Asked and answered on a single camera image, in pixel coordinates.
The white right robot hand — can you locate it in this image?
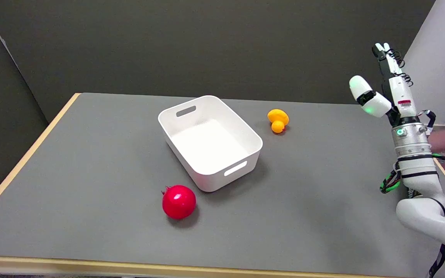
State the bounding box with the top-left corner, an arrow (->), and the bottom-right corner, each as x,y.
348,42 -> 418,126

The orange toy fruit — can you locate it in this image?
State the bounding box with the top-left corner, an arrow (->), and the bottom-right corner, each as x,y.
267,109 -> 289,134

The white plastic storage bin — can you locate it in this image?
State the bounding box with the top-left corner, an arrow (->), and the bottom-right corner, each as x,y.
158,95 -> 263,193

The red pomegranate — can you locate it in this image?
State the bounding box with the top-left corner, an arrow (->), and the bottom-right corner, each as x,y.
161,185 -> 197,220

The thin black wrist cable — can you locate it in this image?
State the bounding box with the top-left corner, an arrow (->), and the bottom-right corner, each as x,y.
416,110 -> 436,135

